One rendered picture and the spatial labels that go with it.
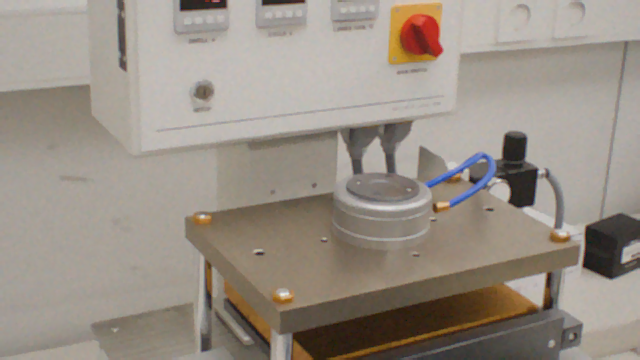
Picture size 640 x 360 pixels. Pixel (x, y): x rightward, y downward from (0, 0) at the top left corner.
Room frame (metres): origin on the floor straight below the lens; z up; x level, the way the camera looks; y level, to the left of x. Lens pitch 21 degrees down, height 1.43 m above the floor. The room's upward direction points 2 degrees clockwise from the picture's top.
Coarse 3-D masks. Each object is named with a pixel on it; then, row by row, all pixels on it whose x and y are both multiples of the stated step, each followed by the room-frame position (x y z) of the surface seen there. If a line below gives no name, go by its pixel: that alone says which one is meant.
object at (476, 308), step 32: (224, 288) 0.75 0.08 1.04; (480, 288) 0.73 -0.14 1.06; (512, 288) 0.73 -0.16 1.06; (256, 320) 0.70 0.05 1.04; (352, 320) 0.67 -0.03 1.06; (384, 320) 0.67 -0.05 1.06; (416, 320) 0.67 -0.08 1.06; (448, 320) 0.68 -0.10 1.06; (480, 320) 0.68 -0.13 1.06; (320, 352) 0.62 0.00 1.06; (352, 352) 0.62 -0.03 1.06
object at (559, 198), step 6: (552, 174) 0.99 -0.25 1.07; (552, 180) 0.99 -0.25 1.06; (558, 180) 1.00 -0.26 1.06; (552, 186) 1.00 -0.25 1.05; (558, 186) 1.00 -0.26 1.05; (558, 192) 1.00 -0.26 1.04; (558, 198) 1.00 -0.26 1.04; (558, 204) 1.01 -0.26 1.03; (558, 210) 1.01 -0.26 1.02; (558, 216) 1.01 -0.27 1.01; (558, 222) 1.01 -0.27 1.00; (558, 228) 1.02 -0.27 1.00
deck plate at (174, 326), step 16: (192, 304) 0.93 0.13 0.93; (112, 320) 0.89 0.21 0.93; (128, 320) 0.89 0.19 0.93; (144, 320) 0.89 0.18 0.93; (160, 320) 0.89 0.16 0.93; (176, 320) 0.89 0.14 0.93; (192, 320) 0.89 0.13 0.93; (96, 336) 0.86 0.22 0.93; (112, 336) 0.85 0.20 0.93; (128, 336) 0.85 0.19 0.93; (144, 336) 0.86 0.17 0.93; (160, 336) 0.86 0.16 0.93; (176, 336) 0.86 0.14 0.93; (192, 336) 0.86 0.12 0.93; (224, 336) 0.86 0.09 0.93; (112, 352) 0.82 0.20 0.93; (128, 352) 0.82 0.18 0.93; (144, 352) 0.82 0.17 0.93; (160, 352) 0.83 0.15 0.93; (176, 352) 0.83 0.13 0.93; (192, 352) 0.83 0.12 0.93; (240, 352) 0.83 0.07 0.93; (256, 352) 0.83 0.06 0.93
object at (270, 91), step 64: (128, 0) 0.77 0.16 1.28; (192, 0) 0.78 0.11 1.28; (256, 0) 0.81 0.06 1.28; (320, 0) 0.85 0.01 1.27; (384, 0) 0.88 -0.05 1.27; (448, 0) 0.91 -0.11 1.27; (128, 64) 0.77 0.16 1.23; (192, 64) 0.79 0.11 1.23; (256, 64) 0.82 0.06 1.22; (320, 64) 0.85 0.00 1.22; (384, 64) 0.88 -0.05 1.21; (448, 64) 0.91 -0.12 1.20; (128, 128) 0.77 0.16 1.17; (192, 128) 0.79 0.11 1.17; (256, 128) 0.82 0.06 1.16; (320, 128) 0.85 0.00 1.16; (384, 128) 0.94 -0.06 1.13; (256, 192) 0.85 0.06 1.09; (320, 192) 0.88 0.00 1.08
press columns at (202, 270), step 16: (208, 272) 0.73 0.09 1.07; (560, 272) 0.72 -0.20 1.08; (208, 288) 0.73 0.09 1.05; (544, 288) 0.73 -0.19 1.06; (560, 288) 0.72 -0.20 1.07; (208, 304) 0.73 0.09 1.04; (544, 304) 0.72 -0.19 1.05; (560, 304) 0.72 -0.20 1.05; (208, 320) 0.73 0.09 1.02; (208, 336) 0.73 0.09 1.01; (272, 336) 0.60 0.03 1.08; (288, 336) 0.60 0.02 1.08; (272, 352) 0.60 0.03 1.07; (288, 352) 0.60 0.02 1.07
